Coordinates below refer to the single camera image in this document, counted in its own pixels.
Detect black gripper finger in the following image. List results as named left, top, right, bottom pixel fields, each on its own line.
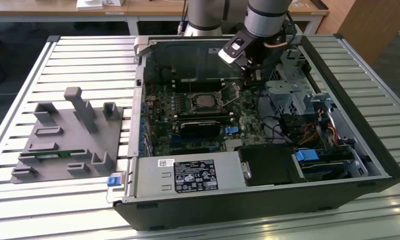
left=243, top=69, right=264, bottom=87

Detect silver CPU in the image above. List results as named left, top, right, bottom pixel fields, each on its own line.
left=195, top=94, right=219, bottom=107

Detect CPU socket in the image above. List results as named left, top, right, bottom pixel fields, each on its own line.
left=188, top=91, right=227, bottom=113

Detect grey metal disk bay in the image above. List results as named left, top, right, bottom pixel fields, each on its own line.
left=264, top=48, right=337, bottom=117

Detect green motherboard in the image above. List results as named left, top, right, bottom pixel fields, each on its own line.
left=142, top=79, right=275, bottom=157

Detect black graphics card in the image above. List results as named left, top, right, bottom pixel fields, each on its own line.
left=179, top=119, right=223, bottom=138

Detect small silver heat sink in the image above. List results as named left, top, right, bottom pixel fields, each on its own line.
left=224, top=139, right=243, bottom=152

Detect wooden cabinet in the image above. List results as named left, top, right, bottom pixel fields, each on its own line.
left=317, top=0, right=400, bottom=66

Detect black plastic shroud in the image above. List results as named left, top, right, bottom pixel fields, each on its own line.
left=236, top=144, right=307, bottom=187

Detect blue disk carrier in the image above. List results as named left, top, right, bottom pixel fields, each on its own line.
left=295, top=148, right=321, bottom=163

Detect silver power supply unit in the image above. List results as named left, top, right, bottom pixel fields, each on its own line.
left=135, top=151, right=254, bottom=198

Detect black open PC case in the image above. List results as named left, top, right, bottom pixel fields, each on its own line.
left=112, top=34, right=400, bottom=231

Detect white box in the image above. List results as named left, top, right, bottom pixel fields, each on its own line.
left=76, top=0, right=106, bottom=11

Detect grey parts rack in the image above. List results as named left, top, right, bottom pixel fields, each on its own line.
left=11, top=86, right=127, bottom=185

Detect green RAM stick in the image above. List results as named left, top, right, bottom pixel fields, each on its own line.
left=19, top=149, right=88, bottom=160

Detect wooden desk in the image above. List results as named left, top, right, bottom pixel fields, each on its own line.
left=0, top=0, right=331, bottom=36

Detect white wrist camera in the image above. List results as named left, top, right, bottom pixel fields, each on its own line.
left=218, top=33, right=255, bottom=66

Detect black cable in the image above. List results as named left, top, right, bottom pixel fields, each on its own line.
left=258, top=116, right=298, bottom=145

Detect yellow red wire bundle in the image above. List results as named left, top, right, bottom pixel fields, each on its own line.
left=298, top=122, right=341, bottom=147

